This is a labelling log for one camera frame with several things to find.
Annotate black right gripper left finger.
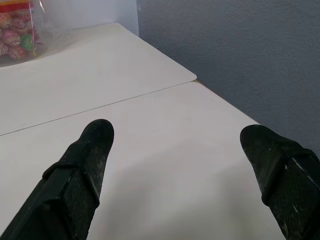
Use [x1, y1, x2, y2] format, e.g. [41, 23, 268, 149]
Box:
[0, 118, 115, 240]

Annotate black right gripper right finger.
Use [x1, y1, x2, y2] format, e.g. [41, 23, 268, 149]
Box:
[239, 124, 320, 240]

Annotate clear bag of wrapped candies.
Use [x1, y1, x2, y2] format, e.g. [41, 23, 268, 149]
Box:
[0, 0, 73, 68]

